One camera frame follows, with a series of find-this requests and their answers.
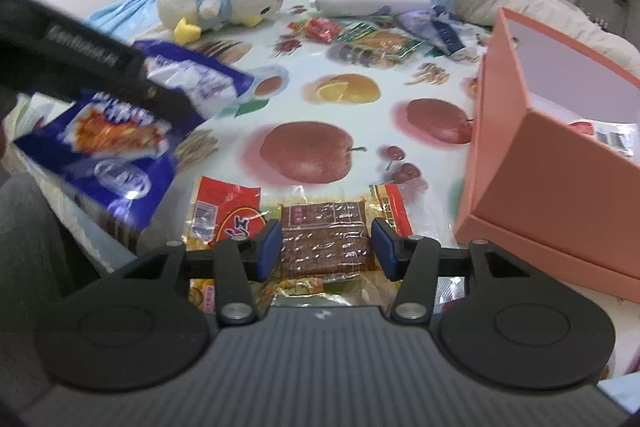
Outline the white cylindrical tube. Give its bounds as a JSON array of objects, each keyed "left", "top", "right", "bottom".
[{"left": 314, "top": 0, "right": 434, "bottom": 17}]

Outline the white barcode snack packet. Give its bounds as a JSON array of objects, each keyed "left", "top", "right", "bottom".
[{"left": 568, "top": 119, "right": 639, "bottom": 165}]

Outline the blue noodle snack packet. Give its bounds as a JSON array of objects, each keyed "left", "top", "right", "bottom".
[{"left": 15, "top": 40, "right": 256, "bottom": 247}]

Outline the green bean cartilage snack packet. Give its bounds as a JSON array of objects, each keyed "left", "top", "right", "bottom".
[{"left": 328, "top": 22, "right": 423, "bottom": 69}]

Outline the fruit print table cloth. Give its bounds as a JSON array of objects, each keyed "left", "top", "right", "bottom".
[{"left": 14, "top": 0, "right": 501, "bottom": 308}]

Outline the blue star bedsheet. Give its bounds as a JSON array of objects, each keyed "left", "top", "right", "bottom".
[{"left": 86, "top": 0, "right": 231, "bottom": 42}]

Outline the pink cardboard box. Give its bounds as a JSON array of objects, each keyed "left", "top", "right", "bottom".
[{"left": 454, "top": 9, "right": 639, "bottom": 301}]

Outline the brown tofu snack packet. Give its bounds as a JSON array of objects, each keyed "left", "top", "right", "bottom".
[{"left": 183, "top": 176, "right": 413, "bottom": 309}]

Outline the small red snack packet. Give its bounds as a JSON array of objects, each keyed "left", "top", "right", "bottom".
[{"left": 288, "top": 17, "right": 343, "bottom": 44}]

